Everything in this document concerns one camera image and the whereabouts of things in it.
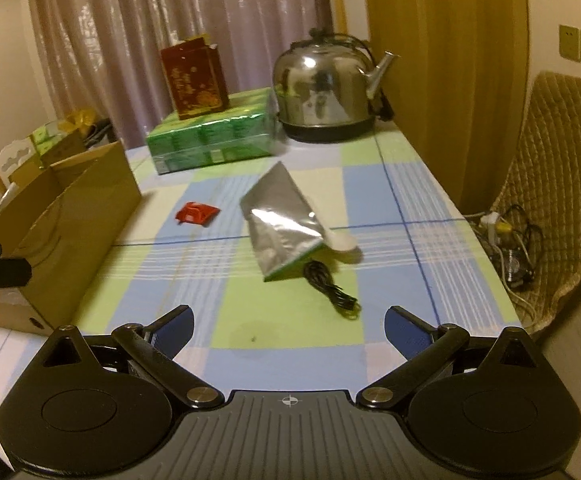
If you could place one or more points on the silver foil pouch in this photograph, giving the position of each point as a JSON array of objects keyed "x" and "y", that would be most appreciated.
[{"x": 283, "y": 227}]

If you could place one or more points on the pink curtain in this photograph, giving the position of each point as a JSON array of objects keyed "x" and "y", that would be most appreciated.
[{"x": 105, "y": 54}]

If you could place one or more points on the stainless steel electric kettle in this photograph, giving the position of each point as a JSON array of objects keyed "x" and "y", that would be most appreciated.
[{"x": 328, "y": 88}]

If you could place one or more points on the checked tablecloth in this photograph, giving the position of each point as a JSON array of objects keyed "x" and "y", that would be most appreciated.
[{"x": 381, "y": 232}]

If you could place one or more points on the golden brown curtain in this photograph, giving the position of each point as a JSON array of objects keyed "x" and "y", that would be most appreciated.
[{"x": 458, "y": 86}]

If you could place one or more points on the red snack packet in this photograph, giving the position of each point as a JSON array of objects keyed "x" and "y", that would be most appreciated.
[{"x": 196, "y": 213}]

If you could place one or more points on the green boxes in background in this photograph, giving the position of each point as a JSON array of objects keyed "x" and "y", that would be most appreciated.
[{"x": 52, "y": 138}]

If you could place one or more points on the green tissue multipack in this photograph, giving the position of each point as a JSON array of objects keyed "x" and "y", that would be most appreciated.
[{"x": 245, "y": 130}]

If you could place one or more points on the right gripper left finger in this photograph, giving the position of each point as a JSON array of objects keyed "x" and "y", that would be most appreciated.
[{"x": 152, "y": 349}]

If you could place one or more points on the yellow plastic bag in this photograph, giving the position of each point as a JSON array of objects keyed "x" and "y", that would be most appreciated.
[{"x": 85, "y": 121}]

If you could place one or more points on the white scalloped card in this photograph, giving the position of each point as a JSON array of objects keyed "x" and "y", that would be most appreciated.
[{"x": 15, "y": 155}]

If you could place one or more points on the white plastic spoon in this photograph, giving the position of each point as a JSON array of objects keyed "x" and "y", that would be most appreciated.
[{"x": 339, "y": 241}]

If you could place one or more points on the brown cardboard box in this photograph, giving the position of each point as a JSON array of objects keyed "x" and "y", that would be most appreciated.
[{"x": 63, "y": 223}]

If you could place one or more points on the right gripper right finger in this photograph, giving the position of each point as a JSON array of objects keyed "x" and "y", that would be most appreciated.
[{"x": 427, "y": 349}]

